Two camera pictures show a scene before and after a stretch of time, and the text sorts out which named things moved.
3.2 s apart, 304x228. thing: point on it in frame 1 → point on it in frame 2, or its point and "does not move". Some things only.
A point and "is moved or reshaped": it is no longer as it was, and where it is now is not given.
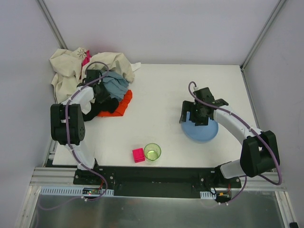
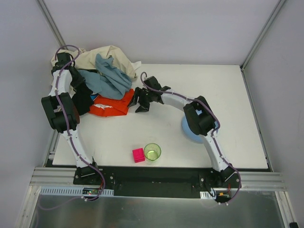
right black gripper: (190, 114) → (144, 97)
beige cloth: (66, 67) is moved or reshaped
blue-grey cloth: (116, 86) is moved or reshaped
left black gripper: (104, 95) → (83, 99)
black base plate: (156, 181) does not move
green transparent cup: (152, 151) does not move
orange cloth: (122, 105) does not move
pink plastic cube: (138, 155) does not move
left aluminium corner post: (51, 23) does not move
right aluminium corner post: (244, 62) does not move
